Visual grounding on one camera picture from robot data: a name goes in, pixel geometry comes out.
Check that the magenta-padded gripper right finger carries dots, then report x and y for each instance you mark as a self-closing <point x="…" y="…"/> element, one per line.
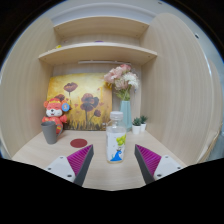
<point x="168" y="164"/>

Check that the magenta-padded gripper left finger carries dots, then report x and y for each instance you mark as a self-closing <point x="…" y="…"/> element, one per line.
<point x="58" y="165"/>

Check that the clear plastic water bottle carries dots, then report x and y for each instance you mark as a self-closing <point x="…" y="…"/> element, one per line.
<point x="115" y="146"/>

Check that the flat round red coaster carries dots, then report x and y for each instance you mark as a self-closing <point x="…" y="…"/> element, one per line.
<point x="78" y="143"/>

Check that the grey ceramic mug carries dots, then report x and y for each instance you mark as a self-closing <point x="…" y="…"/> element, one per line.
<point x="50" y="133"/>

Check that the small succulent in white pot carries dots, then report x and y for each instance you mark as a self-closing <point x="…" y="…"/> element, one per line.
<point x="143" y="126"/>
<point x="136" y="129"/>

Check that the red plush toy animal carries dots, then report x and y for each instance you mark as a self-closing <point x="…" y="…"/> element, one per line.
<point x="53" y="111"/>

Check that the light blue faceted vase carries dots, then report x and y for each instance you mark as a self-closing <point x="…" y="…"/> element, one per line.
<point x="126" y="115"/>

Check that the yellow poppy flower painting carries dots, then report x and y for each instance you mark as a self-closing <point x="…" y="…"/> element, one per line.
<point x="83" y="86"/>

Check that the pink and white artificial flowers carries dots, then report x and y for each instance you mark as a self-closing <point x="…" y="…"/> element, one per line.
<point x="120" y="78"/>

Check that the light wooden shelf unit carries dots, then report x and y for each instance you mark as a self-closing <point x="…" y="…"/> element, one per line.
<point x="96" y="51"/>

